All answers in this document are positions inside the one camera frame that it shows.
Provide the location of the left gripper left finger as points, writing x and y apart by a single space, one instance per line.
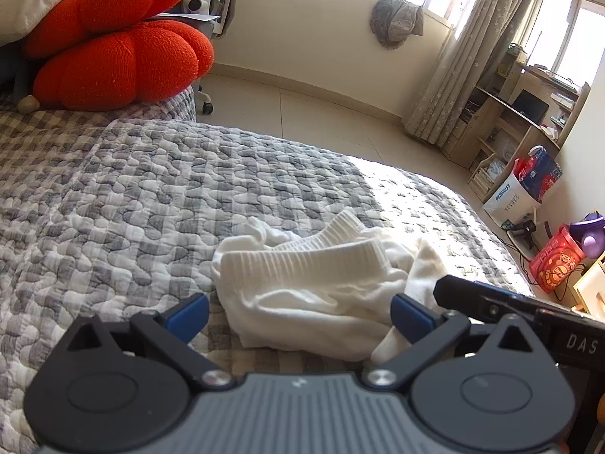
118 386

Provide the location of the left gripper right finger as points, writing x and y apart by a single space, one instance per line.
472 388

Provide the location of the white garment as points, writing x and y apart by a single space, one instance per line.
328 294

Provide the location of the purple toy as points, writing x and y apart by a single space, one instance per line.
589 234

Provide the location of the white cardboard box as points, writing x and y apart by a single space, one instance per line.
511 204

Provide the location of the red blue bag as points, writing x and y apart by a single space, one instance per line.
537 172

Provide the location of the grey checked quilt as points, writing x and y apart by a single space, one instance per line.
113 213

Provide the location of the black monitor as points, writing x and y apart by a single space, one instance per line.
530 106

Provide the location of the wooden desk shelf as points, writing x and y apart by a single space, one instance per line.
490 135

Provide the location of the beige curtain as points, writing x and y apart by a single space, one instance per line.
466 60

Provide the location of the red flower cushion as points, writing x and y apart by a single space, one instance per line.
102 55

